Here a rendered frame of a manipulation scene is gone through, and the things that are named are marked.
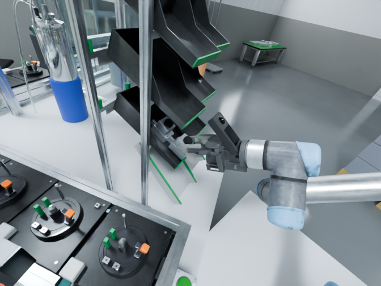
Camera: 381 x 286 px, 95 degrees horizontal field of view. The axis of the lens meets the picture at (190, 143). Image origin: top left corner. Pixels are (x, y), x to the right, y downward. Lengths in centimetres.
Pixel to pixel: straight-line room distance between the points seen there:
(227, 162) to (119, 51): 40
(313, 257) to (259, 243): 24
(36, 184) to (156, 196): 47
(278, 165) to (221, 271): 51
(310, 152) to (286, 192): 10
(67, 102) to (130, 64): 86
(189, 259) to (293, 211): 48
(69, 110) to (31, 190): 59
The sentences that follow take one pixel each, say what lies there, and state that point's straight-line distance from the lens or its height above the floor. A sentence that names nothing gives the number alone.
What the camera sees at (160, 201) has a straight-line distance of 89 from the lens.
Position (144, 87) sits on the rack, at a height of 144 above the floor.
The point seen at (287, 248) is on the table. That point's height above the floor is 86.
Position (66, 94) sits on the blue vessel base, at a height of 106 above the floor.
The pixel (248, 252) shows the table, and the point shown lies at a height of 86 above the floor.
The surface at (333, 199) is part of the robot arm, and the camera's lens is 63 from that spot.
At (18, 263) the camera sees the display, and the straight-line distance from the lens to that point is 49.
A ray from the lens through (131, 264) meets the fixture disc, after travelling 66.
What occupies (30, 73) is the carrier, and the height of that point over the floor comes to 99.
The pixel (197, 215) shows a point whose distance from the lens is 88.
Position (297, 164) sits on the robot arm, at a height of 139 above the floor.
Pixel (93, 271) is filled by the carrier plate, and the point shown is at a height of 97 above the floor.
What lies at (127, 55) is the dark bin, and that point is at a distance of 50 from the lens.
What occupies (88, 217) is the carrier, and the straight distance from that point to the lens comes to 76.
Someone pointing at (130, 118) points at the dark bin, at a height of 130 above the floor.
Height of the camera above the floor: 162
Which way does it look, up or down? 39 degrees down
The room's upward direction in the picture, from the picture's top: 13 degrees clockwise
